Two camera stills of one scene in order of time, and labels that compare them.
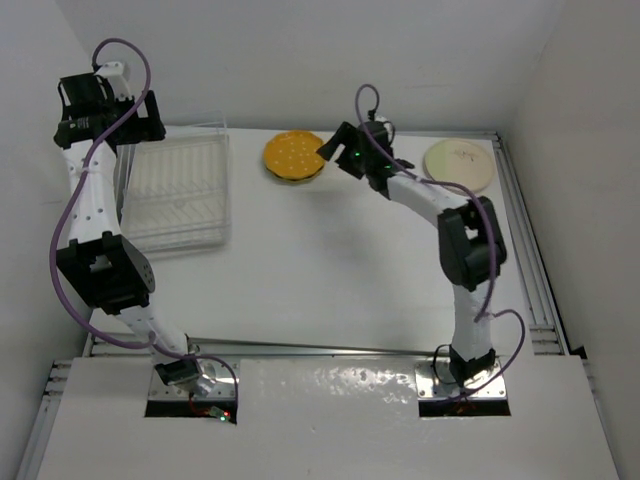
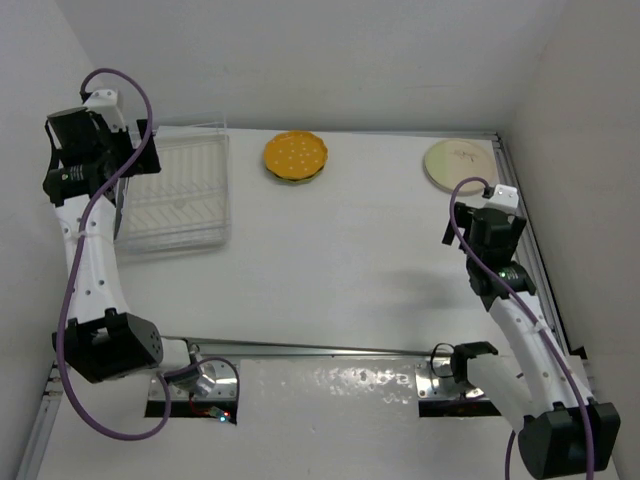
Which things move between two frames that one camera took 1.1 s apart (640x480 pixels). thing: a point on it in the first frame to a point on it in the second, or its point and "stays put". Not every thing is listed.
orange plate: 293,154 stays put
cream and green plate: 462,161 stays put
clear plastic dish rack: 175,192 stays put
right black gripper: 350,135 to 462,216
